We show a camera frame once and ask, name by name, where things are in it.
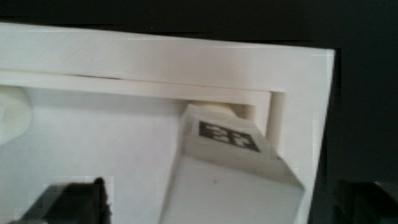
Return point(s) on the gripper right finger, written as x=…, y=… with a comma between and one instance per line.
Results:
x=366, y=203

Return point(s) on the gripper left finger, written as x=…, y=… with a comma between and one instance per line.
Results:
x=71, y=204

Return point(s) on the white square tabletop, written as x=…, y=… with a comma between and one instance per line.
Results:
x=101, y=134

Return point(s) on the white U-shaped obstacle fence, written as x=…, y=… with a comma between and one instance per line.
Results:
x=265, y=79

